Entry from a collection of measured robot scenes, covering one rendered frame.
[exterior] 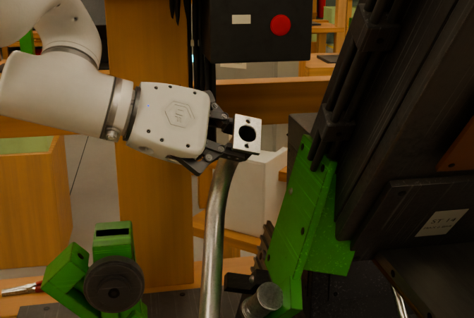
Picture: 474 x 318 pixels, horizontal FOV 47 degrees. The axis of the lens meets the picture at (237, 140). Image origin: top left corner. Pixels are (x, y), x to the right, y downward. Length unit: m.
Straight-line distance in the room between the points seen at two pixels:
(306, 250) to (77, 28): 0.41
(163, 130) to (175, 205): 0.38
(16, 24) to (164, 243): 0.62
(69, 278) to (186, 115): 0.26
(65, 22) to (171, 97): 0.16
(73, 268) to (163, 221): 0.38
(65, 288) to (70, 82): 0.26
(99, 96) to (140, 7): 0.31
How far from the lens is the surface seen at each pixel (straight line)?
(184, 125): 0.73
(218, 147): 0.75
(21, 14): 0.61
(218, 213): 0.84
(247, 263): 1.23
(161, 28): 0.99
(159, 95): 0.74
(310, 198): 0.72
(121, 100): 0.71
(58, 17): 0.74
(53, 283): 0.75
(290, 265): 0.75
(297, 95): 1.15
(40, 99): 0.70
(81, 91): 0.70
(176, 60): 1.00
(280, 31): 0.91
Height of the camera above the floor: 1.50
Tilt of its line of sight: 18 degrees down
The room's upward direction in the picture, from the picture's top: straight up
